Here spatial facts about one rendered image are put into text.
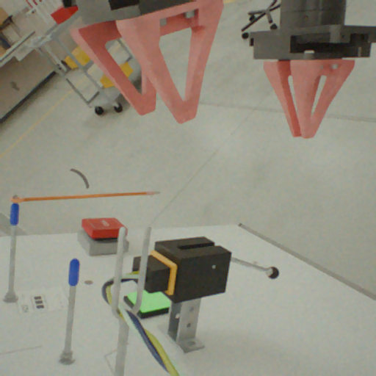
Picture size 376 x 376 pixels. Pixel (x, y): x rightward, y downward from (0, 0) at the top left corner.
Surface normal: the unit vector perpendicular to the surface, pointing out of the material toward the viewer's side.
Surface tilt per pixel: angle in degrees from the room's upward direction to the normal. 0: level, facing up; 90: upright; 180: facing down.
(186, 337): 94
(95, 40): 91
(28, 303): 48
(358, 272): 0
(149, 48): 113
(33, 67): 90
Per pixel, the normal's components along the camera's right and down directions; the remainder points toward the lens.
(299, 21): -0.61, 0.25
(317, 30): -0.82, 0.18
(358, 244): -0.54, -0.65
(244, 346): 0.14, -0.97
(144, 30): 0.62, 0.54
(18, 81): 0.53, 0.23
